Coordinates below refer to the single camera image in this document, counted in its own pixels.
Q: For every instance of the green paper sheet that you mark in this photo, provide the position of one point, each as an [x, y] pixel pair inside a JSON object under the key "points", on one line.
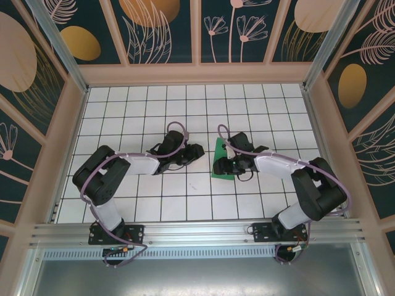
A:
{"points": [[220, 149]]}

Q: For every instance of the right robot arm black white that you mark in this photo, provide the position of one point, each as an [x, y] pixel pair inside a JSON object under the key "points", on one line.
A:
{"points": [[318, 191]]}

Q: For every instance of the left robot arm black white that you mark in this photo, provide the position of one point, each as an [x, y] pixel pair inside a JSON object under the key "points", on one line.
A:
{"points": [[105, 172]]}

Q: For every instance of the grey metal sheet panel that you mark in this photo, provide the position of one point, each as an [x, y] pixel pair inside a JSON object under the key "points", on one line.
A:
{"points": [[197, 277]]}

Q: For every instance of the yellow power connector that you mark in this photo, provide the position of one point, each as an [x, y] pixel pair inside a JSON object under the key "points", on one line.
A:
{"points": [[290, 248], [125, 248]]}

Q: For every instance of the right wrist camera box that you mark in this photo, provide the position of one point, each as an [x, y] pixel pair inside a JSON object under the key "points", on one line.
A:
{"points": [[230, 151]]}

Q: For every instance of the aluminium mounting rail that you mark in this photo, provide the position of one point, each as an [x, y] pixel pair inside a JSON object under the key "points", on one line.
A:
{"points": [[197, 231]]}

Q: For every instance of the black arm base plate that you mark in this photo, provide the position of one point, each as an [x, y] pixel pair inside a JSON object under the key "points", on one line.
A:
{"points": [[135, 233], [262, 234]]}

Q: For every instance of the aluminium side rail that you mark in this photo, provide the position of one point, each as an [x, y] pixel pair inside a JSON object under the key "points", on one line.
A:
{"points": [[55, 212], [315, 123]]}

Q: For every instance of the aluminium corner post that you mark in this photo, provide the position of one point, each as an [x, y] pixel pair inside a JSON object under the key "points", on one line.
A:
{"points": [[64, 52], [327, 46]]}

